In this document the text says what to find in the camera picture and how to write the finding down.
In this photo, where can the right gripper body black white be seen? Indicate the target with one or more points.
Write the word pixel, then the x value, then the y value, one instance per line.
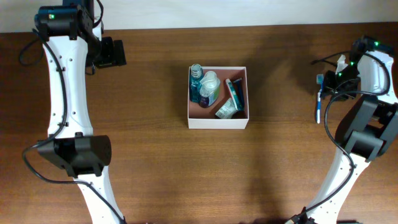
pixel 346 79

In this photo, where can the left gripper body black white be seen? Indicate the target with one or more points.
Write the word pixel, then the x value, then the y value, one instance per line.
pixel 102 53

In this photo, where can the blue white toothbrush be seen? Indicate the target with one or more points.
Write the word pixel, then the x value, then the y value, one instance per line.
pixel 320 79

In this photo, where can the teal mouthwash bottle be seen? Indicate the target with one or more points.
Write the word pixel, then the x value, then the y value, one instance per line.
pixel 196 75

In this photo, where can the blue disposable razor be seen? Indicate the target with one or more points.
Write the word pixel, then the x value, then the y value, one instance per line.
pixel 239 90

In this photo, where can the dark blue pump bottle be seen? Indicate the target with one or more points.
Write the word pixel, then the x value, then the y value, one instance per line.
pixel 210 88

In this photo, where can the green red toothpaste tube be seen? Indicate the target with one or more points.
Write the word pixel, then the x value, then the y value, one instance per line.
pixel 233 94

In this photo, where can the green white soap packet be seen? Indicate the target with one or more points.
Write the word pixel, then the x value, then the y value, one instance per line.
pixel 227 110

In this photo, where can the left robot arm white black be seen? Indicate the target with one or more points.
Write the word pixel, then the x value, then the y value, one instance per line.
pixel 73 41

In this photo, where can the white open cardboard box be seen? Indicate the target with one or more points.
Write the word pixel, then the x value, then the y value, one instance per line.
pixel 205 118

